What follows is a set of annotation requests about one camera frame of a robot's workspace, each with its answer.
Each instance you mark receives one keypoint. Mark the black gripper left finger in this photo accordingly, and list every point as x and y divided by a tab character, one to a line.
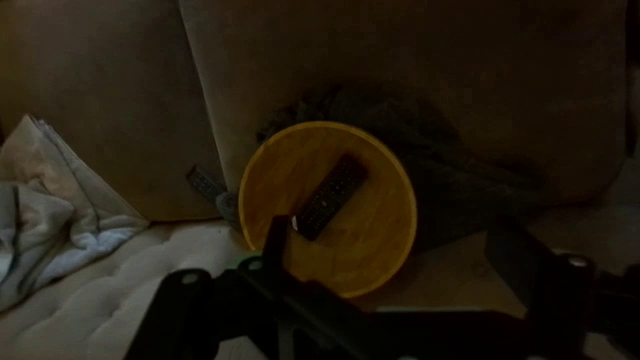
220	313

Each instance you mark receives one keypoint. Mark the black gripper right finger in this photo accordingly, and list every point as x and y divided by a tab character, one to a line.
553	293

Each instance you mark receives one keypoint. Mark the black remote control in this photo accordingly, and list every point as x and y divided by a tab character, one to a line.
330	197

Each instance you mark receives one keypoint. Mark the grey remote control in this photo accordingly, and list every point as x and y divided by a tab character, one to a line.
203	182

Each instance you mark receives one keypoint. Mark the dark grey cloth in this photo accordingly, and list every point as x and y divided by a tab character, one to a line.
461	186

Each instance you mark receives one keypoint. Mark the yellow wooden bowl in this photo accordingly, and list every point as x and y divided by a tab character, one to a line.
366	233

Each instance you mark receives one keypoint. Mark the floral patterned pillow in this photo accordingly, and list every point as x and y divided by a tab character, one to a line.
41	160

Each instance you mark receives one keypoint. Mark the grey tufted sofa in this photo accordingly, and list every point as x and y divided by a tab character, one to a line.
412	61

